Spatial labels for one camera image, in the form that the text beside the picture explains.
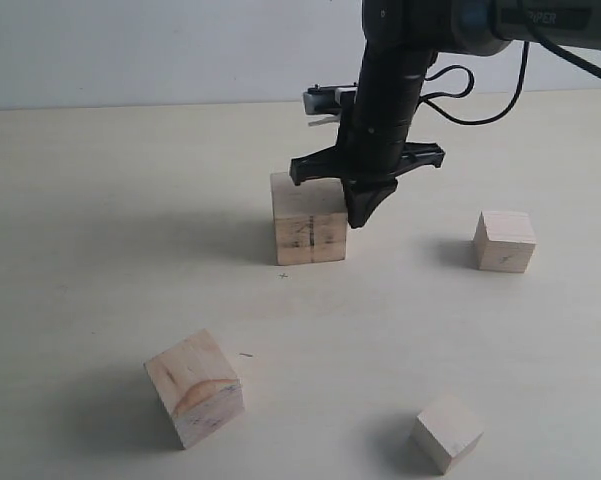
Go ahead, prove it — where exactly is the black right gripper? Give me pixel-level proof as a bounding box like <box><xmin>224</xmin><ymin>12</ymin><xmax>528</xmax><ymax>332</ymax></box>
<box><xmin>289</xmin><ymin>99</ymin><xmax>445</xmax><ymax>229</ymax></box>

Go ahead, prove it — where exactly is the large wooden base cube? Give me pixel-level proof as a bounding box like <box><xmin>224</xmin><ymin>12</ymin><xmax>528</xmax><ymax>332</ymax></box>
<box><xmin>270</xmin><ymin>172</ymin><xmax>348</xmax><ymax>266</ymax></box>

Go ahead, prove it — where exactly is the small wooden cube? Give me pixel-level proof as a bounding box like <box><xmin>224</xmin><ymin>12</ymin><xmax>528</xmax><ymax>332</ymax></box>
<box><xmin>473</xmin><ymin>211</ymin><xmax>537</xmax><ymax>274</ymax></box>

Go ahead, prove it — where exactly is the medium wooden cube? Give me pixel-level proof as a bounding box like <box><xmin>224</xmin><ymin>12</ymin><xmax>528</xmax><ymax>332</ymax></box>
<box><xmin>144</xmin><ymin>329</ymin><xmax>245</xmax><ymax>449</ymax></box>

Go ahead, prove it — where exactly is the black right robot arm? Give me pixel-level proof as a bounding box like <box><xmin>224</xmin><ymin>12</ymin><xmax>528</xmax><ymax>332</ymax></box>
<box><xmin>289</xmin><ymin>1</ymin><xmax>601</xmax><ymax>228</ymax></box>

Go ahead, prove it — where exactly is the smallest wooden cube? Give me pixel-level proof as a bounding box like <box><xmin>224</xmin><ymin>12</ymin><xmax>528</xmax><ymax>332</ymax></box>
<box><xmin>411</xmin><ymin>395</ymin><xmax>484</xmax><ymax>475</ymax></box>

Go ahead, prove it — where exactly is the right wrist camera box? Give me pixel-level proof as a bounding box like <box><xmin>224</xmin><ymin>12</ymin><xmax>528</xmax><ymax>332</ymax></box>
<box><xmin>302</xmin><ymin>84</ymin><xmax>358</xmax><ymax>127</ymax></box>

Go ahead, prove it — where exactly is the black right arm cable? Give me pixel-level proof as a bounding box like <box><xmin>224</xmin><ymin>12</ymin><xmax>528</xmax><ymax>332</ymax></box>
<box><xmin>417</xmin><ymin>42</ymin><xmax>531</xmax><ymax>126</ymax></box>

